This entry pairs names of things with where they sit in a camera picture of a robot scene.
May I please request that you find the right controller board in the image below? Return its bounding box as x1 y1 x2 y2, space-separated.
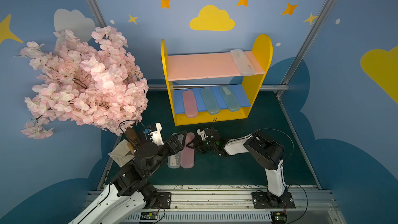
271 212 287 224

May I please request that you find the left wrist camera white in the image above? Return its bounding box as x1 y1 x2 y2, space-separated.
144 123 164 146

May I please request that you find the pink pencil case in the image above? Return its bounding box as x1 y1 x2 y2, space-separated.
181 132 195 169
182 90 198 118

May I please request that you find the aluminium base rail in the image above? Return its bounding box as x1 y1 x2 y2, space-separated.
76 184 347 224

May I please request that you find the left controller board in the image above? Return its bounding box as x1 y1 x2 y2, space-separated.
139 212 159 223

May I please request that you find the controller board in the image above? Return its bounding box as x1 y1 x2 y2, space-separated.
139 212 159 223
271 212 287 224

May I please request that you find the pink pencil case top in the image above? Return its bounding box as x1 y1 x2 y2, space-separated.
181 132 195 169

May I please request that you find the green pencil case right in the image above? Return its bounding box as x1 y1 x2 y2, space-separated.
220 86 240 112

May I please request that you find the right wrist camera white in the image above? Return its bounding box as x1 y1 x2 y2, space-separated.
197 129 207 141

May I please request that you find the yellow wooden shelf unit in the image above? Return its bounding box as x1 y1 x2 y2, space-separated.
161 34 273 126

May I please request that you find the pink cherry blossom tree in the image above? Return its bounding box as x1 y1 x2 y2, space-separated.
20 26 149 140

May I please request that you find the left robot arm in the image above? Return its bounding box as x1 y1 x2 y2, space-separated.
70 131 187 224

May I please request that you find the white pencil case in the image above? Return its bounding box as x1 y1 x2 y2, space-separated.
167 151 182 169
230 49 255 77

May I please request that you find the green pencil case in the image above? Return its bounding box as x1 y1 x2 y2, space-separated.
220 86 240 112
200 88 220 115

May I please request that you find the pink pencil case bottom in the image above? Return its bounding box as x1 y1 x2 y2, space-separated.
182 90 198 118

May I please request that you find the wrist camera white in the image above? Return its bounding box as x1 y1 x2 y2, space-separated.
197 129 207 141
144 123 164 146

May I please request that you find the right aluminium frame post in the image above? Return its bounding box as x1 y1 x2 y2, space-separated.
276 0 338 99

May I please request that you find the green pencil case middle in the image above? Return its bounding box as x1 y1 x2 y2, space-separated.
200 88 220 115

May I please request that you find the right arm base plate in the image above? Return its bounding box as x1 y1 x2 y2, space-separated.
251 190 295 209

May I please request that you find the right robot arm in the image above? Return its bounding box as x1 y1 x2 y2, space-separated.
185 128 287 198

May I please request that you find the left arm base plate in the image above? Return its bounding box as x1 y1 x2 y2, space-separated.
145 192 172 209

